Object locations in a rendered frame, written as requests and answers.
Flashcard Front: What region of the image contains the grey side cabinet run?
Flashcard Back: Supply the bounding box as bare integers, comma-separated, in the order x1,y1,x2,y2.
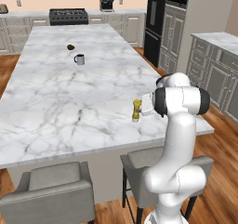
186,32,238,125

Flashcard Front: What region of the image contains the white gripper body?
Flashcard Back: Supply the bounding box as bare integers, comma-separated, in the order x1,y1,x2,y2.
139,93,154,117

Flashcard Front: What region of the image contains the grey base cabinet run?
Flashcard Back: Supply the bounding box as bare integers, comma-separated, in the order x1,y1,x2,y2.
0,12,147,56

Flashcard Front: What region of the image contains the grey mug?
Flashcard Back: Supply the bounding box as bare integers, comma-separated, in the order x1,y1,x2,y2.
73,53,86,66

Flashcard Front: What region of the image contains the grey upholstered stool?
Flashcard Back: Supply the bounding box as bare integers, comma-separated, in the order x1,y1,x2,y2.
0,161,97,224
120,146,215,224

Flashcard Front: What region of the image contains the yellow mustard bottle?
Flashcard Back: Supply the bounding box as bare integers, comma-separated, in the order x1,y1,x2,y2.
131,99,142,124

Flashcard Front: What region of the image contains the black stove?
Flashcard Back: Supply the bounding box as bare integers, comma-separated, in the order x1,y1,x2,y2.
48,7,90,26

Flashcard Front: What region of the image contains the black fridge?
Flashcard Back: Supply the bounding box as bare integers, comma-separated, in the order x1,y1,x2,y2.
143,0,168,69

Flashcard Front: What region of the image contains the black coffee machine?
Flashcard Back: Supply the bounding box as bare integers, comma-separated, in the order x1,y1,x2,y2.
99,0,115,13

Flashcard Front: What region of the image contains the grey tall cabinet run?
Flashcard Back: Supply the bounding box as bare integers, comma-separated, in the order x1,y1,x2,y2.
158,3,188,75

